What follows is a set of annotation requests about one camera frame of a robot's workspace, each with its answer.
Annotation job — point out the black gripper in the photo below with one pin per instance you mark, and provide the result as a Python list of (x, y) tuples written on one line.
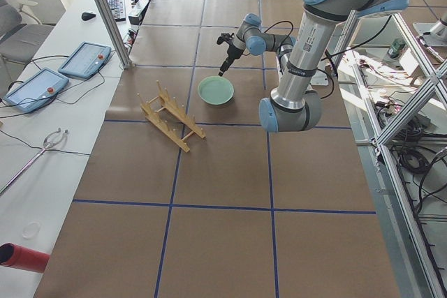
[(230, 54)]

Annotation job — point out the light green plate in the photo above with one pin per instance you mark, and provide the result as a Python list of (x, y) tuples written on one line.
[(215, 90)]

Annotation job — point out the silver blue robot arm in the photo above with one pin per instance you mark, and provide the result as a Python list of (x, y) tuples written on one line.
[(294, 105)]

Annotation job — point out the wooden dish rack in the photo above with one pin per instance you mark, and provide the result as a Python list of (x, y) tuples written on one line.
[(163, 105)]

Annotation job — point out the black keyboard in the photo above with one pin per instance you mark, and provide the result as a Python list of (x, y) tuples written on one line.
[(118, 9)]

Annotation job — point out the blue teach pendant far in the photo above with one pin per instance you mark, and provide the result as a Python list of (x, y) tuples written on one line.
[(86, 60)]

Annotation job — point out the blue teach pendant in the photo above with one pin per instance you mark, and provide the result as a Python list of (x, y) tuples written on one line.
[(86, 60), (37, 90)]

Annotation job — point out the black computer mouse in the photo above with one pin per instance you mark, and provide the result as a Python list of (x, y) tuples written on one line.
[(86, 16)]

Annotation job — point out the metal reacher grabber tool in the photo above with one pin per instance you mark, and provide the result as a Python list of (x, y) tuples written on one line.
[(49, 142)]

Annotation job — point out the blue teach pendant near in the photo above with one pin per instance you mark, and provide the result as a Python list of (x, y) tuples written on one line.
[(37, 90)]

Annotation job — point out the grey office chair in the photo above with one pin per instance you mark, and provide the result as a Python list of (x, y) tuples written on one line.
[(20, 41)]

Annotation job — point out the red cylinder bottle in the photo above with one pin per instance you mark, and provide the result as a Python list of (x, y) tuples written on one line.
[(19, 257)]

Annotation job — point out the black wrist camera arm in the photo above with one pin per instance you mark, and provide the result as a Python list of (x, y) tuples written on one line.
[(225, 38)]

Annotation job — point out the aluminium frame post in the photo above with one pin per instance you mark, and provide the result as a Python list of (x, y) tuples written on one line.
[(114, 33)]

